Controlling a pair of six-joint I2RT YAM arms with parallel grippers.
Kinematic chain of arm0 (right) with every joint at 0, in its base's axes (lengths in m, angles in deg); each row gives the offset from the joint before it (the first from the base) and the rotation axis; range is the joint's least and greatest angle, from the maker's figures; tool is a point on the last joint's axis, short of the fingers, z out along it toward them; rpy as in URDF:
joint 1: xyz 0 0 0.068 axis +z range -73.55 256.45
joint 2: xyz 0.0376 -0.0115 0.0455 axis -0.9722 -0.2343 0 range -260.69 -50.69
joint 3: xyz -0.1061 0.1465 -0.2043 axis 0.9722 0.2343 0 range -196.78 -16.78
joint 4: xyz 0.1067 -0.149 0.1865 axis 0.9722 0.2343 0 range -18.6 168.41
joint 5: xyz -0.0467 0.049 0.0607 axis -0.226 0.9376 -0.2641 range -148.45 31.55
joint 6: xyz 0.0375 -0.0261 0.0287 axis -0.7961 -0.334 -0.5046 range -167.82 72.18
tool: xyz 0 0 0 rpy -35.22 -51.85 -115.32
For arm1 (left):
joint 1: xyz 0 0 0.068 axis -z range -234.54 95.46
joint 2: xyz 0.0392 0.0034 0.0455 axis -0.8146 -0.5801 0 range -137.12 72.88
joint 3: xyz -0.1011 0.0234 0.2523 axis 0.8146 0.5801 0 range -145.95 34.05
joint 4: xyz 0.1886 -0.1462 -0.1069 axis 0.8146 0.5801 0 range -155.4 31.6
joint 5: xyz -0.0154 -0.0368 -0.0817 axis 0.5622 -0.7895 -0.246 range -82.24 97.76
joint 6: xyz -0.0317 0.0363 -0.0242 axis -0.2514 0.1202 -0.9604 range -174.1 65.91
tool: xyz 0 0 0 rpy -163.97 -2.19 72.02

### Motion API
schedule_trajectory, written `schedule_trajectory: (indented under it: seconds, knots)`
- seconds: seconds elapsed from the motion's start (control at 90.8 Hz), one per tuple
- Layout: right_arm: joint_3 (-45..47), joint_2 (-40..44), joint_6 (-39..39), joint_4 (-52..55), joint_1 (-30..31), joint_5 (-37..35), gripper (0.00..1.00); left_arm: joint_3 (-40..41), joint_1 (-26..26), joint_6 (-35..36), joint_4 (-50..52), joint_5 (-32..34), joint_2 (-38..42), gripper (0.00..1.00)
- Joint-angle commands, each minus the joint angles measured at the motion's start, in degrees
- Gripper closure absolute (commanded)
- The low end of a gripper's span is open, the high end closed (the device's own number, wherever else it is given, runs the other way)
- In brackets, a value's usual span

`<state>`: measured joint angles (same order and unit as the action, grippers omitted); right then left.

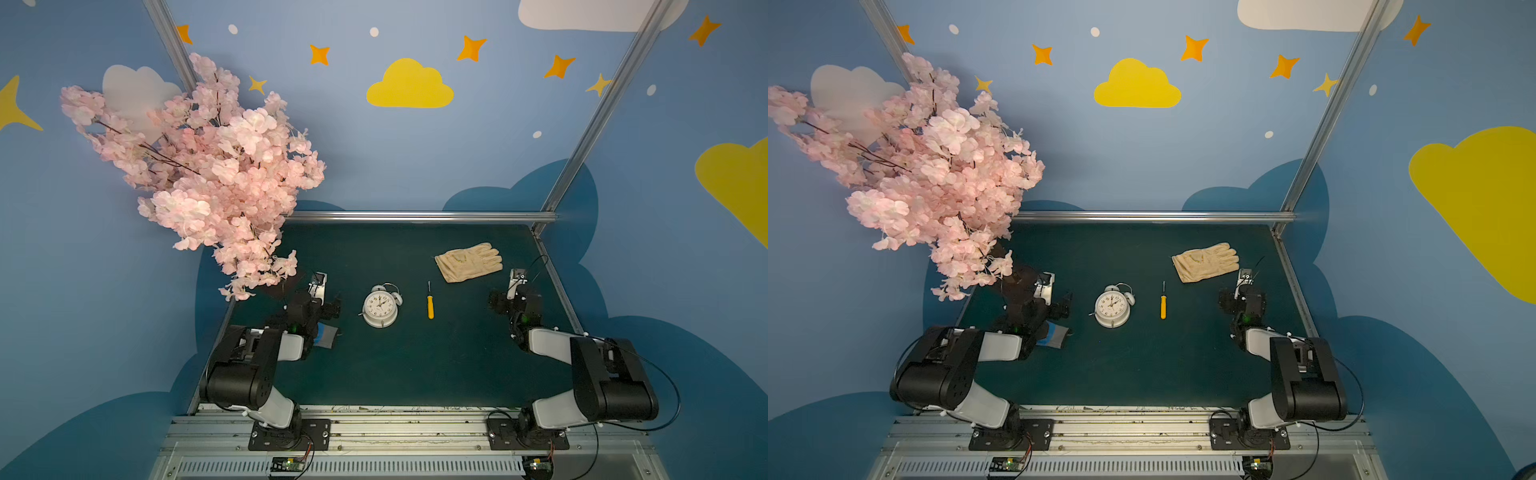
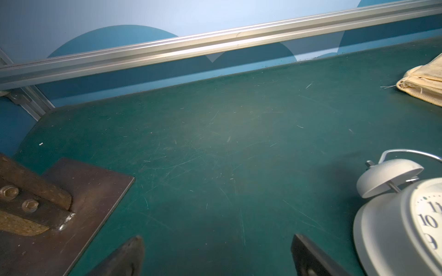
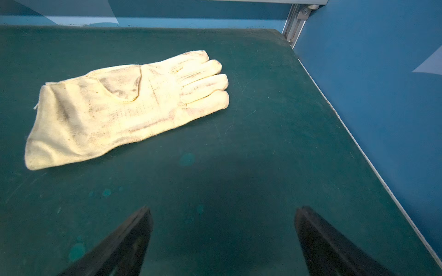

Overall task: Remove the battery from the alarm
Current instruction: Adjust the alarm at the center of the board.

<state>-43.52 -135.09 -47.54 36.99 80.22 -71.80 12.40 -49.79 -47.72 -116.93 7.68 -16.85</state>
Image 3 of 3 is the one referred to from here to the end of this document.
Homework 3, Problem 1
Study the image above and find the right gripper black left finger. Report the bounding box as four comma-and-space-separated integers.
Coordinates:
60, 207, 153, 276

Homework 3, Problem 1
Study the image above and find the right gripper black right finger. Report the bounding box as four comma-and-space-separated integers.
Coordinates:
294, 206, 393, 276

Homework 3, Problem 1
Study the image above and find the cream work glove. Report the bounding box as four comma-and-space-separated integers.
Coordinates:
24, 50, 229, 171

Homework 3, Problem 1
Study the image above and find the aluminium corner post right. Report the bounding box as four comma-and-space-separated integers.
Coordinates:
282, 4, 320, 49

